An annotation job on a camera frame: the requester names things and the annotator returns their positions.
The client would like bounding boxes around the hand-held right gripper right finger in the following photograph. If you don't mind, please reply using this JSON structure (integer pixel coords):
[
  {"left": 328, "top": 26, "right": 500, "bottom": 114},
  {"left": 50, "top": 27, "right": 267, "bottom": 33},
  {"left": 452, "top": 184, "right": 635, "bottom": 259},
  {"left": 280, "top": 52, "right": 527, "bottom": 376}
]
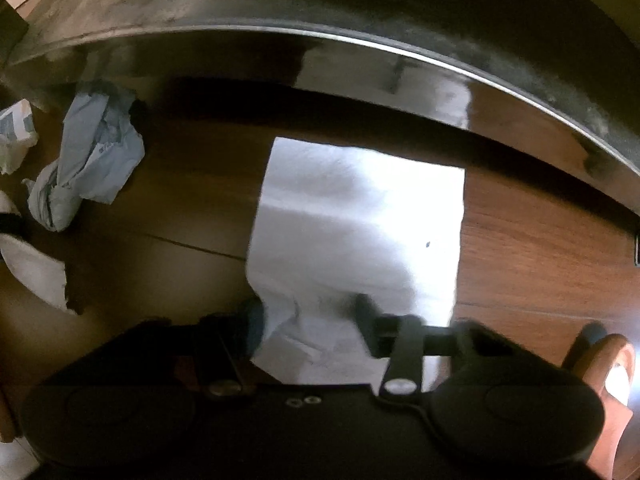
[{"left": 354, "top": 293, "right": 552, "bottom": 404}]

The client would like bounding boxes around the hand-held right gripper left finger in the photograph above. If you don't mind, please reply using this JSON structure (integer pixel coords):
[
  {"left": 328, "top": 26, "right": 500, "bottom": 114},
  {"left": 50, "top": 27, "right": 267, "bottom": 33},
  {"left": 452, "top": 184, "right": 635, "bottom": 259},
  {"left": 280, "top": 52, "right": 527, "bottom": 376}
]
[{"left": 100, "top": 299, "right": 267, "bottom": 401}]

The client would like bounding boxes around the torn white paper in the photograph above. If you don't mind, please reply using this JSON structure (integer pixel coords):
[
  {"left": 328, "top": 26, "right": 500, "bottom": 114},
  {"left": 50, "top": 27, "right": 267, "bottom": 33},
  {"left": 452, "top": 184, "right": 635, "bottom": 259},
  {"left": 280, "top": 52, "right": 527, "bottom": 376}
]
[{"left": 0, "top": 189, "right": 82, "bottom": 317}]

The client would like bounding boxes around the white paper towel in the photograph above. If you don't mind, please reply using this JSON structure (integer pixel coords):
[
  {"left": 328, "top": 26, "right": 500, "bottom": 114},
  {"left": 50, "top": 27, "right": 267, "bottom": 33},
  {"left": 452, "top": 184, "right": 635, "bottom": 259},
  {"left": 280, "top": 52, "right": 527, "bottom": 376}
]
[{"left": 244, "top": 136, "right": 467, "bottom": 387}]

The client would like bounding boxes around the crumpled white wrapper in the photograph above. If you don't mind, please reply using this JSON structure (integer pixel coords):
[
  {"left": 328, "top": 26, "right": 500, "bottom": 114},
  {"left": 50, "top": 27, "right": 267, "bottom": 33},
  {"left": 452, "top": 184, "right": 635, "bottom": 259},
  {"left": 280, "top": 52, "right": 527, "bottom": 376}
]
[{"left": 0, "top": 99, "right": 40, "bottom": 176}]

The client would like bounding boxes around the crumpled blue paper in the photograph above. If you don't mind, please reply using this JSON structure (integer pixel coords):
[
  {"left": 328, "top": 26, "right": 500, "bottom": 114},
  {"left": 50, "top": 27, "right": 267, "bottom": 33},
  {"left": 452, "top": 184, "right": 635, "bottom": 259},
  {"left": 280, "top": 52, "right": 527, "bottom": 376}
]
[{"left": 22, "top": 80, "right": 146, "bottom": 234}]

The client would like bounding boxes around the orange wooden chair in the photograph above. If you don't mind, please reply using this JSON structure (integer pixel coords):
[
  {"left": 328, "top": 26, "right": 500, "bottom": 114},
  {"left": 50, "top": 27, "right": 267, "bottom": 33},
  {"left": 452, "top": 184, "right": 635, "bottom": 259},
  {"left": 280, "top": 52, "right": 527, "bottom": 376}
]
[{"left": 564, "top": 322, "right": 640, "bottom": 480}]

